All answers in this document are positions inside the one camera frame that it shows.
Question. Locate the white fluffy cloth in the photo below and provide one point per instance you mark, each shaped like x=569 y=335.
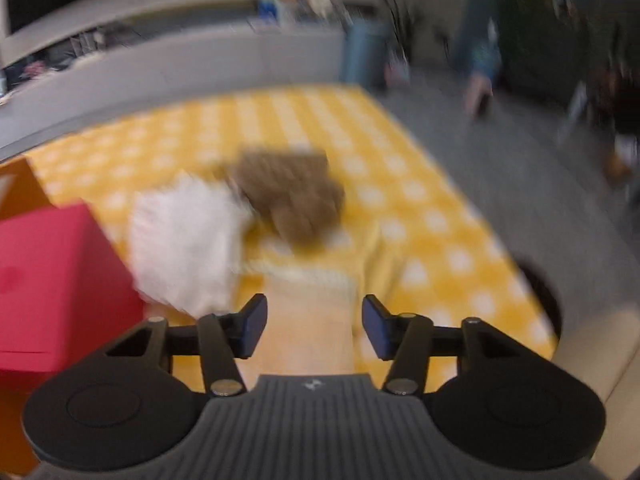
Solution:
x=185 y=240

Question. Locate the grey-blue round bin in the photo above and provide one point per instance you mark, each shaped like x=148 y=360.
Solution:
x=366 y=55

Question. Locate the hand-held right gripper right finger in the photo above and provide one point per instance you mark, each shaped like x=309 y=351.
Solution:
x=374 y=326

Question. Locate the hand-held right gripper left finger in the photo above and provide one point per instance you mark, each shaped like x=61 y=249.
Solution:
x=255 y=323

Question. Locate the red box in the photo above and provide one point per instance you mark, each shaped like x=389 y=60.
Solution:
x=50 y=285

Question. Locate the orange storage box white inside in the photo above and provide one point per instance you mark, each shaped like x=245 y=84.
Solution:
x=20 y=185

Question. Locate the yellow checkered tablecloth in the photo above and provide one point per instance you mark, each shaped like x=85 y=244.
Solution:
x=425 y=200

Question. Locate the green potted plant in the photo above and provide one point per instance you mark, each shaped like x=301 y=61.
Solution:
x=397 y=20

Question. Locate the dark brown fluffy cloth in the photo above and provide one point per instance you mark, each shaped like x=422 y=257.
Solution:
x=290 y=195

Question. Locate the pale yellow knitted cloth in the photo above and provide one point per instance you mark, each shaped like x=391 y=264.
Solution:
x=310 y=330

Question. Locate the group of small ornaments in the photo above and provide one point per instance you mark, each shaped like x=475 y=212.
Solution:
x=300 y=2

